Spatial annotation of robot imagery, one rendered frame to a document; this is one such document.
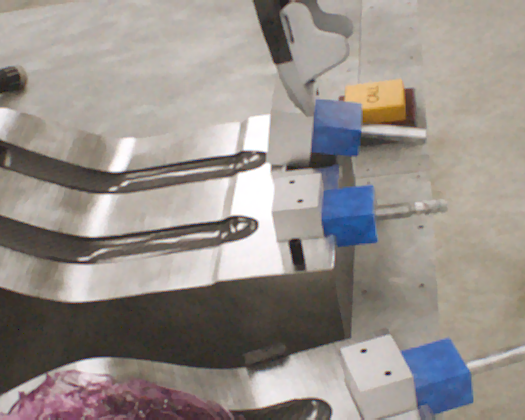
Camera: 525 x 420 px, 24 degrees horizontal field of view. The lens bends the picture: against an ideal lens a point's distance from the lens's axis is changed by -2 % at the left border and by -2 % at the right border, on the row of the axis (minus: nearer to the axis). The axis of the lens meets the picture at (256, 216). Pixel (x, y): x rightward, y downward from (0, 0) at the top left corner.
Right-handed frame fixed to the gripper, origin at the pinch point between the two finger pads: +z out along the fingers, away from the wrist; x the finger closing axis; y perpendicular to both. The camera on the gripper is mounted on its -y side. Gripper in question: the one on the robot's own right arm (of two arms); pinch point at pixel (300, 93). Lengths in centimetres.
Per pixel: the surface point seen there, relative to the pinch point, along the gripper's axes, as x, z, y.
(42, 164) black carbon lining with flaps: 0.9, 0.5, -24.1
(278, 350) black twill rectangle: -22.2, 11.2, -2.9
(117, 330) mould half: -16.9, 9.5, -15.9
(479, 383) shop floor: 87, 84, -1
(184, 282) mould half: -16.6, 6.9, -9.5
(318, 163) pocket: 3.3, 7.6, -0.9
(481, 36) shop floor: 232, 65, 11
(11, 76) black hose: 42, 1, -41
